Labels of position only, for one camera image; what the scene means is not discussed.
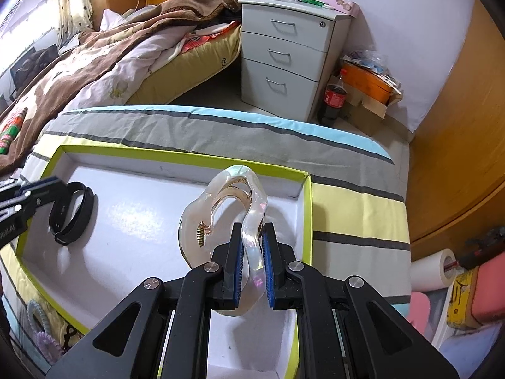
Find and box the red printed sheet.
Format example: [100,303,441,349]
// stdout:
[174,21,237,54]

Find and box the clear plastic bag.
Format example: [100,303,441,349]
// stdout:
[343,49,395,75]

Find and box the green-edged white tray box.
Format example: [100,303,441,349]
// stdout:
[15,145,314,379]

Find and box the blue spiral hair tie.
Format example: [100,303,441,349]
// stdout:
[26,299,50,332]

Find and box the pink foam block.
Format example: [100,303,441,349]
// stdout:
[469,253,505,324]

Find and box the purple spiral hair tie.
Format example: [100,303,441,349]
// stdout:
[33,331,66,364]

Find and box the clear hair claw clip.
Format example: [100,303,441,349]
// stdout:
[178,165,270,317]

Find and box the grey nightstand cabinet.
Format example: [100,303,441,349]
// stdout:
[239,0,352,123]

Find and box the red green plaid cushion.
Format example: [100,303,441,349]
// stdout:
[0,108,28,154]

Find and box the wooden door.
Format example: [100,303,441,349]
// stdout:
[406,0,505,253]

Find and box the cardboard box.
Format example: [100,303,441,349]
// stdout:
[347,83,404,119]

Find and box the white pillow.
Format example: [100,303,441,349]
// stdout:
[100,8,131,32]

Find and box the patterned curtain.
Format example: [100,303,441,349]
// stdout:
[47,0,93,48]

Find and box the yellow container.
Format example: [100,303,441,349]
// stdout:
[448,268,480,330]

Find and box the dark brown bag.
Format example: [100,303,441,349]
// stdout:
[10,45,60,99]

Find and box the black bracelet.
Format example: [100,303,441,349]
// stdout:
[48,182,97,246]

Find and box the pink floral box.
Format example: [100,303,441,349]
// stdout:
[302,0,359,16]

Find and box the grey nightstand drawer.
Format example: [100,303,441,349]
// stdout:
[241,32,329,81]
[240,57,320,121]

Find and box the grey drawer with lock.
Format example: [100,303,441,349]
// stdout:
[241,4,336,54]

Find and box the red hand tool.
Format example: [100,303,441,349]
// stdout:
[460,227,505,271]

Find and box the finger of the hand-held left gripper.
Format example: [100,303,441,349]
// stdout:
[0,177,66,202]
[0,185,72,222]

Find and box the white paper roll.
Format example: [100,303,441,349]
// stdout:
[410,248,458,297]

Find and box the orange storage box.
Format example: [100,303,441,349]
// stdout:
[341,60,399,105]

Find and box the yellow mattress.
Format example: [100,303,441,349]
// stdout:
[126,21,242,105]

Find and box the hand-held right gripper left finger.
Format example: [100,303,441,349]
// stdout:
[45,222,245,379]

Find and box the pink foam roll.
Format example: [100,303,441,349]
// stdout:
[410,290,431,334]

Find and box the brown patterned blanket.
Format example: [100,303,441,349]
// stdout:
[0,0,241,174]

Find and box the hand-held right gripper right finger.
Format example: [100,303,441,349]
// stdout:
[263,222,460,379]

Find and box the window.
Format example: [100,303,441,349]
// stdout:
[0,0,54,72]

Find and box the cola bottle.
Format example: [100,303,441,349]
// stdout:
[317,68,348,125]

